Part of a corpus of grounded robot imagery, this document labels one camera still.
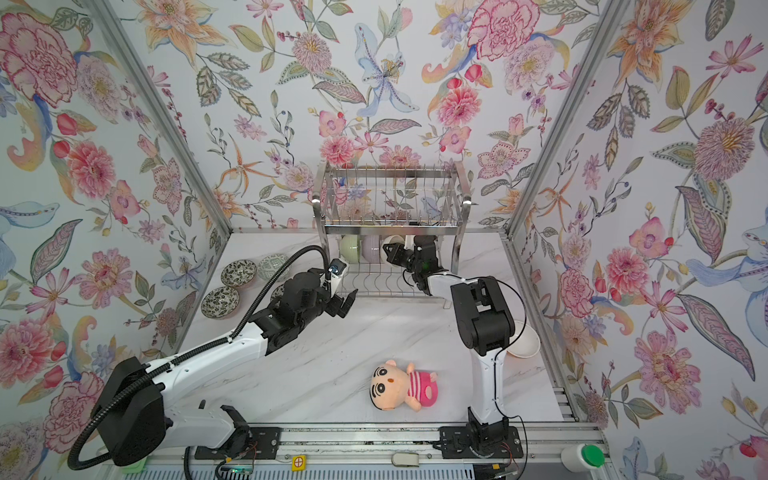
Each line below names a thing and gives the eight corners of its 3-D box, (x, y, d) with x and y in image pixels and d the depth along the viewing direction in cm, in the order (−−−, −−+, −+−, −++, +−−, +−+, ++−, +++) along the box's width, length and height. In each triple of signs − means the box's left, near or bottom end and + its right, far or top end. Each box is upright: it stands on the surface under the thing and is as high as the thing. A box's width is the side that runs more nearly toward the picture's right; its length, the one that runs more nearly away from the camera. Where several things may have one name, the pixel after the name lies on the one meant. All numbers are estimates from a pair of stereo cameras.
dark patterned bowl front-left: (202, 319, 98) (196, 312, 94) (214, 293, 104) (208, 286, 101) (233, 319, 98) (228, 312, 94) (243, 293, 104) (238, 286, 101)
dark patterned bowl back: (224, 286, 106) (218, 278, 102) (231, 267, 111) (226, 259, 107) (254, 286, 106) (249, 278, 102) (260, 268, 111) (256, 259, 107)
